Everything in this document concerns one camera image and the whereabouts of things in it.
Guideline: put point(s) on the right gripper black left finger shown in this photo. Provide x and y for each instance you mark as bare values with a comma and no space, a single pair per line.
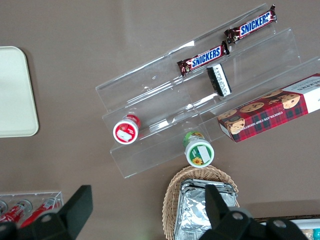
75,210

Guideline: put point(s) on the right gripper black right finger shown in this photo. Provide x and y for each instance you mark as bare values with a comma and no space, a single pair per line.
217,207

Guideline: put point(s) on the oval light wicker basket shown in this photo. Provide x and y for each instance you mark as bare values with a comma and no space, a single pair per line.
170,200

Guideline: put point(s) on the beige plastic tray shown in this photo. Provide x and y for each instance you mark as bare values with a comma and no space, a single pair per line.
15,92

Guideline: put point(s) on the stack of foil trays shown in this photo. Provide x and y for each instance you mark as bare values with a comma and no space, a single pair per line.
192,212

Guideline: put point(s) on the red cola bottle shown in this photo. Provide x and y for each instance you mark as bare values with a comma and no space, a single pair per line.
17,211
40,210

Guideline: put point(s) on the clear acrylic bottle rack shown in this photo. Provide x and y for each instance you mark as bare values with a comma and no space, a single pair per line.
30,193

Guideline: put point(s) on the green lidded cup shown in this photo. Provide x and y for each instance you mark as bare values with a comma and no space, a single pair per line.
200,152

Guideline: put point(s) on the red lidded cup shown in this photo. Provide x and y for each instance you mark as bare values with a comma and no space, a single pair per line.
125,131

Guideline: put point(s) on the teal snack packet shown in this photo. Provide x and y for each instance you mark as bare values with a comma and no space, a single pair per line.
316,233

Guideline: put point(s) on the red tartan cookie box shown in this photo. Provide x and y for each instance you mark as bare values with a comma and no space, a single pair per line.
270,115

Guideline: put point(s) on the clear acrylic stepped stand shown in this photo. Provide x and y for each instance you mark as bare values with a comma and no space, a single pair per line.
155,100

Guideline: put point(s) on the small black white box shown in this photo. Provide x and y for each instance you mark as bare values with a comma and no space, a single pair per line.
220,80

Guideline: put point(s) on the Snickers chocolate bar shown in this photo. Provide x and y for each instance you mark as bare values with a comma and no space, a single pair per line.
205,58
252,25

